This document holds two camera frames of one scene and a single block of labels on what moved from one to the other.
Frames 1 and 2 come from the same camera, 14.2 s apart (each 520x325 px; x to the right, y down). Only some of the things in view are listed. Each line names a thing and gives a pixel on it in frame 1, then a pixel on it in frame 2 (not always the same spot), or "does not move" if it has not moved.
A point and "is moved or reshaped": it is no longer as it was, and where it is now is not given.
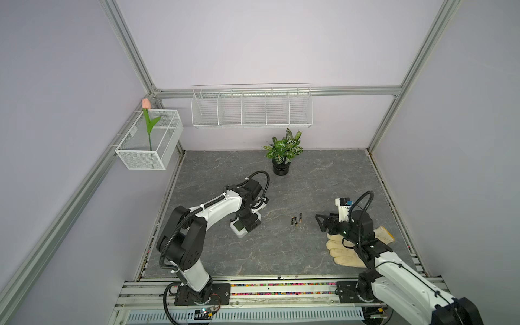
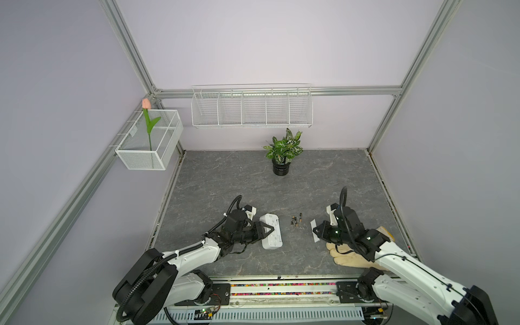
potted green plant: (283, 151) does not move
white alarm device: (238, 228) is moved or reshaped
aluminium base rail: (160, 294) does not move
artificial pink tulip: (146, 105) does not move
